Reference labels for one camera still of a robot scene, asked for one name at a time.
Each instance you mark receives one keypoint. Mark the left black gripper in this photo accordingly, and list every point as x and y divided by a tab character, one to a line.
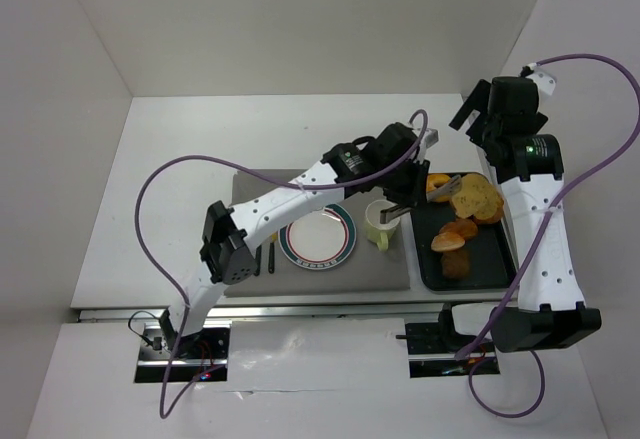
409	182

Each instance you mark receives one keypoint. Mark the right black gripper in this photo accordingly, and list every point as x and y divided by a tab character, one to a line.
473	112

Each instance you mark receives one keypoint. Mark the metal serving tongs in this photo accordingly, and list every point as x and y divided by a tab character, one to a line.
389	214

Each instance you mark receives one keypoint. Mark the cut bread slice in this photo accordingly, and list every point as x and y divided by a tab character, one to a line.
492	211
472	196

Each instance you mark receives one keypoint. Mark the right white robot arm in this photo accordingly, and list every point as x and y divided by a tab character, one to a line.
551	311

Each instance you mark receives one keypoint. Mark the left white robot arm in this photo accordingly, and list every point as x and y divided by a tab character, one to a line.
232	234

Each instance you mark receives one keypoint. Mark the dark brown bread piece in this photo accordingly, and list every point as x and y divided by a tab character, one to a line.
456	265

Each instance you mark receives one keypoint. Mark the orange glazed donut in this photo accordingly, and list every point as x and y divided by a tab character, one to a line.
435	184

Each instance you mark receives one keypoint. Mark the sugared round bun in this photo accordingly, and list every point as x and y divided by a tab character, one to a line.
447	242

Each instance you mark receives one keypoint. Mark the pale green mug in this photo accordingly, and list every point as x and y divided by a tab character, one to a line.
377	232

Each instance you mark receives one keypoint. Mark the brown glazed bun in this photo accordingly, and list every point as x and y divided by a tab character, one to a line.
465	228

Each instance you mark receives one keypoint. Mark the grey cloth placemat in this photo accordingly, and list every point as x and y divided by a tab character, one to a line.
367	270

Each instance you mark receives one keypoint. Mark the black baking tray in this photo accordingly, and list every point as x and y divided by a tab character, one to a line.
491	264

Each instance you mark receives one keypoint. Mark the white plate green red rim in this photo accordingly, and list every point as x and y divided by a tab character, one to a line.
320	240

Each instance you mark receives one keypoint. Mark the aluminium rail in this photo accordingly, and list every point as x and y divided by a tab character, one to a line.
277	312

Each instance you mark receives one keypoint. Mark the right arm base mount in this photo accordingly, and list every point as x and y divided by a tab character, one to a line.
432	344

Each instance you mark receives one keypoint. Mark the gold knife green handle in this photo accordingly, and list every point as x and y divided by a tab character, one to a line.
271	253

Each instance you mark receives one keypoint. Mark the gold fork green handle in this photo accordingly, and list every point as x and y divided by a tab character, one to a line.
258	257

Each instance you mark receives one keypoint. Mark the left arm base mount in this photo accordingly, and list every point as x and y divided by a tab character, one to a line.
205	359

